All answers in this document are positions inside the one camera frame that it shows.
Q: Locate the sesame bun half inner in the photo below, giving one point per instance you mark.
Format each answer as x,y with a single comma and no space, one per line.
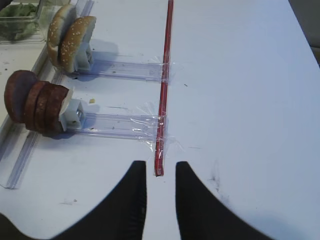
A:
80,31

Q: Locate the clear rail bun lane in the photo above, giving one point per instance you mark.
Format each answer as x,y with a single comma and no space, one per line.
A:
148,72

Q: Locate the clear rail meat lane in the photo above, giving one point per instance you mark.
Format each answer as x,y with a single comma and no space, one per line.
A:
132,127

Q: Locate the white pusher block bun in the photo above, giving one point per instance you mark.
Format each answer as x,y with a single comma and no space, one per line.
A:
83,59

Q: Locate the white pusher block meat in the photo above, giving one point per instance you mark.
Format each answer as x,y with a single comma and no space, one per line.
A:
72,115

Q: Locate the red plastic strip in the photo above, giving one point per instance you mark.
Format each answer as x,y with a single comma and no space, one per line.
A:
162,110

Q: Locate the sliced meat patties stack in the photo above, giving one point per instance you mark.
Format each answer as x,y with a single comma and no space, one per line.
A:
34,102

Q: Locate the clear lettuce container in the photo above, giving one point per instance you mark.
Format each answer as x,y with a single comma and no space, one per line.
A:
46,12

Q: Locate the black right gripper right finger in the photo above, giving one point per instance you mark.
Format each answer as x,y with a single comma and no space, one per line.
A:
201,216

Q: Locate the long clear rail right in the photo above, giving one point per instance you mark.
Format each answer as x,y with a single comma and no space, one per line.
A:
16,142

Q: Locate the green lettuce in container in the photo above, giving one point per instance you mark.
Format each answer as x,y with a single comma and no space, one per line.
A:
19,22

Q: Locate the sesame bun half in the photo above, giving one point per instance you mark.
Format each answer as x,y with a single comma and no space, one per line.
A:
57,30
80,31

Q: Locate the sesame bun half outer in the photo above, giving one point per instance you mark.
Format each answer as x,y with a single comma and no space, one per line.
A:
57,30

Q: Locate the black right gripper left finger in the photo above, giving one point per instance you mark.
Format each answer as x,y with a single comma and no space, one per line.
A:
77,201

